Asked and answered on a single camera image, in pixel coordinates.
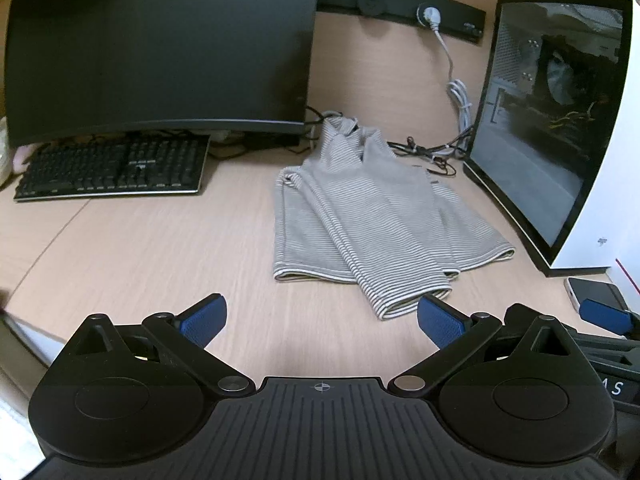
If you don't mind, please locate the bundle of black cables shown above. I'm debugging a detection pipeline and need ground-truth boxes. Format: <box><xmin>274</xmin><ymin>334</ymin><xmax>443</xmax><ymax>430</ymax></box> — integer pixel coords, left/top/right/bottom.
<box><xmin>387</xmin><ymin>127</ymin><xmax>476</xmax><ymax>179</ymax></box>

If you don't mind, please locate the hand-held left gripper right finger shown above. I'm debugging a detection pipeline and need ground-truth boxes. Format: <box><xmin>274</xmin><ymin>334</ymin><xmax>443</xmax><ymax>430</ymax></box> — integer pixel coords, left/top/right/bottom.
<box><xmin>389</xmin><ymin>294</ymin><xmax>577</xmax><ymax>395</ymax></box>

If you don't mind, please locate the black computer monitor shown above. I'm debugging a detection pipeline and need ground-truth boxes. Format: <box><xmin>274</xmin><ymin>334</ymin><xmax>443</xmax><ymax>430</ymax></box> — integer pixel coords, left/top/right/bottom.
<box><xmin>4</xmin><ymin>0</ymin><xmax>321</xmax><ymax>150</ymax></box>

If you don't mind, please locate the grey striped shirt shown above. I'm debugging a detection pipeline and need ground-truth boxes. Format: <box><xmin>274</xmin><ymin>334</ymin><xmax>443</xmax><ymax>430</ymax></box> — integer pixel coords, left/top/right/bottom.
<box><xmin>272</xmin><ymin>116</ymin><xmax>517</xmax><ymax>322</ymax></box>

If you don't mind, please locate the black keyboard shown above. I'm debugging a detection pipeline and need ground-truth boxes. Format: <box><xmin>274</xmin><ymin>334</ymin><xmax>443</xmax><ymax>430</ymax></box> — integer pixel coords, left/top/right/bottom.
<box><xmin>13</xmin><ymin>132</ymin><xmax>211</xmax><ymax>204</ymax></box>

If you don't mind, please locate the smartphone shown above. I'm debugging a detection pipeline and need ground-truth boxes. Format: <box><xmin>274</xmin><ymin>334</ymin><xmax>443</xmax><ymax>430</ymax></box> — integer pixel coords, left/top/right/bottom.
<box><xmin>564</xmin><ymin>276</ymin><xmax>629</xmax><ymax>312</ymax></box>

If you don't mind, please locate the white plug with cable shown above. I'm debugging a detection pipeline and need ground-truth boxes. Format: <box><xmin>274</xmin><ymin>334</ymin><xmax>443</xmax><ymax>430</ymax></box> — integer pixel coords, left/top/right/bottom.
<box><xmin>417</xmin><ymin>3</ymin><xmax>474</xmax><ymax>150</ymax></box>

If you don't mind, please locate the white computer case glass panel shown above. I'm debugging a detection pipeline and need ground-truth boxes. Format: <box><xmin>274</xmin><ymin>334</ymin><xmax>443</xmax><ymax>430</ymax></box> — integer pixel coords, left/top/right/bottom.
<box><xmin>462</xmin><ymin>0</ymin><xmax>640</xmax><ymax>279</ymax></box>

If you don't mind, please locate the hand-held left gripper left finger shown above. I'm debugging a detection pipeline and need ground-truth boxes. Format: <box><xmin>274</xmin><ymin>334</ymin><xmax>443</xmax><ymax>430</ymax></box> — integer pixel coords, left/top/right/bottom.
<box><xmin>75</xmin><ymin>293</ymin><xmax>254</xmax><ymax>396</ymax></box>

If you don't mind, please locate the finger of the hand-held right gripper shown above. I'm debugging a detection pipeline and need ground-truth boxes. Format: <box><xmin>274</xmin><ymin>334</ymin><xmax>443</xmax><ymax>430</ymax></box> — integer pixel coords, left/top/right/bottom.
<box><xmin>503</xmin><ymin>303</ymin><xmax>540</xmax><ymax>337</ymax></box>
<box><xmin>581</xmin><ymin>298</ymin><xmax>632</xmax><ymax>337</ymax></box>

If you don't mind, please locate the white object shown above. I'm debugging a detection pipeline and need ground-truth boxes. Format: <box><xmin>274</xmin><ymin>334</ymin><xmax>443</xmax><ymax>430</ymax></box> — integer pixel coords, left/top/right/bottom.
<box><xmin>0</xmin><ymin>115</ymin><xmax>14</xmax><ymax>187</ymax></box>

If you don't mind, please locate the pink soft object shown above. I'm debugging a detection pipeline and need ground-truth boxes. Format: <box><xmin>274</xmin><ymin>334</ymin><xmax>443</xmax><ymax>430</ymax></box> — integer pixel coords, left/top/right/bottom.
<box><xmin>12</xmin><ymin>143</ymin><xmax>39</xmax><ymax>174</ymax></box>

